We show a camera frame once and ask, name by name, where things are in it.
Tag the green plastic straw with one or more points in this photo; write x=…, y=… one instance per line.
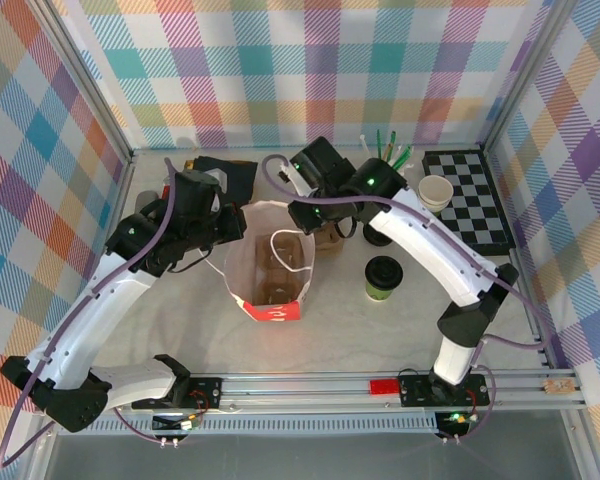
x=405, y=152

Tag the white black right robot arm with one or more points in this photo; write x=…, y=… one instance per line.
x=430, y=250

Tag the small wooden tag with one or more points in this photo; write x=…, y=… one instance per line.
x=559, y=386

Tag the navy napkin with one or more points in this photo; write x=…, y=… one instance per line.
x=240, y=180

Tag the wide aluminium base rail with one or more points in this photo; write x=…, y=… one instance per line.
x=305, y=395

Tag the aluminium frame rail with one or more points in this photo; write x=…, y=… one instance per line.
x=126, y=172
x=230, y=148
x=542, y=345

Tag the red white paper gift bag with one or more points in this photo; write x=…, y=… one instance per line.
x=240, y=235

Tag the red glitter toy microphone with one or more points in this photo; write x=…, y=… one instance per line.
x=166, y=192

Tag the brown pulp cup carrier stack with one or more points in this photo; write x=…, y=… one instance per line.
x=330, y=245

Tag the white plastic straw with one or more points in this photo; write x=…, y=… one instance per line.
x=363, y=142

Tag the black grey chessboard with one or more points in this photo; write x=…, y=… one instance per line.
x=480, y=200

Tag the aluminium frame post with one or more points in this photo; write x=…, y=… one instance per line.
x=525, y=75
x=87, y=85

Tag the green white paper cup stack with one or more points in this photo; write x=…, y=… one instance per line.
x=435, y=190

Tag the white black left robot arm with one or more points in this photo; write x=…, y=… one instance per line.
x=95, y=310

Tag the white wrapped straw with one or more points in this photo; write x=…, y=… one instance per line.
x=407, y=166

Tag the small connector board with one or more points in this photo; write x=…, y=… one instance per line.
x=455, y=417
x=177, y=422

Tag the green paper coffee cup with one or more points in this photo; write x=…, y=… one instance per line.
x=380, y=295

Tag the black cup lid stack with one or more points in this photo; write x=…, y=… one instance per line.
x=377, y=239

